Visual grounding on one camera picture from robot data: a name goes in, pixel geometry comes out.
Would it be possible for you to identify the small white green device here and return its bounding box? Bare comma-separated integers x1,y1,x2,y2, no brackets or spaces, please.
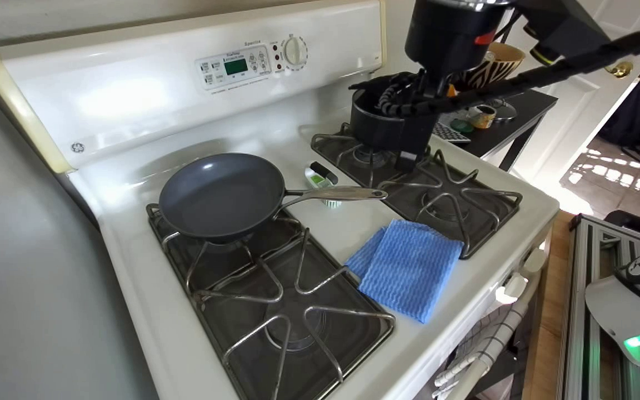
303,159,343,193

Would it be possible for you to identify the striped dish towel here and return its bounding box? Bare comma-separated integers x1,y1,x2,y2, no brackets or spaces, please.
428,297,533,400

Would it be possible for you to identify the roll of tape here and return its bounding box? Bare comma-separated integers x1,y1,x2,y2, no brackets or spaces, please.
468,104,498,133

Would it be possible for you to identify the grey frying pan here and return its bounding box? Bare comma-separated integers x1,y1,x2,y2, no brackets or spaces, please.
157,151,390,245

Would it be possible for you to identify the metal cart frame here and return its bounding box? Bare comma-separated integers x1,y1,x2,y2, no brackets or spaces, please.
563,214,640,400

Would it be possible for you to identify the white panel door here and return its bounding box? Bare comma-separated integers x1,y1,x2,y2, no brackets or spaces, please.
481,0,640,217

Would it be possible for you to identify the black side table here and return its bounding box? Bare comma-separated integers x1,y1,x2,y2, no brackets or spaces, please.
438,86,560,173

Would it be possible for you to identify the grey refrigerator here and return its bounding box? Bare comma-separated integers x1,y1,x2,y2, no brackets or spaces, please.
0,63,160,400

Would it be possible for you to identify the black metal burner grate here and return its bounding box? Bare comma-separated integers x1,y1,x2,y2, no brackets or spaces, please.
144,197,398,400
309,119,524,262

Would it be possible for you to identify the dark saucepan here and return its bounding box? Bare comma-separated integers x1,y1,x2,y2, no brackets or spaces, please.
348,91,439,155

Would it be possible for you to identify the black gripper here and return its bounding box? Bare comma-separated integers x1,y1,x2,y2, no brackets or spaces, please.
374,0,513,118

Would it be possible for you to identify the patterned woven bowl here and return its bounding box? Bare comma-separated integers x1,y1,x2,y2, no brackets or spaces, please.
460,39,528,94

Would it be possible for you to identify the brass door handle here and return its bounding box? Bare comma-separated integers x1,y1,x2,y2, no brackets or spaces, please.
605,57,636,81

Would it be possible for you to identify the blue cleaning cloth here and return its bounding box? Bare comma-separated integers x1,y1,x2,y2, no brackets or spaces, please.
345,217,467,326

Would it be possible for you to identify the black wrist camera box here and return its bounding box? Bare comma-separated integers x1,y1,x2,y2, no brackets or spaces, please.
515,0,614,66

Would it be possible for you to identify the white gas stove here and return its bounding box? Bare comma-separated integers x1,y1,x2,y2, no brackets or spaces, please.
0,0,563,400

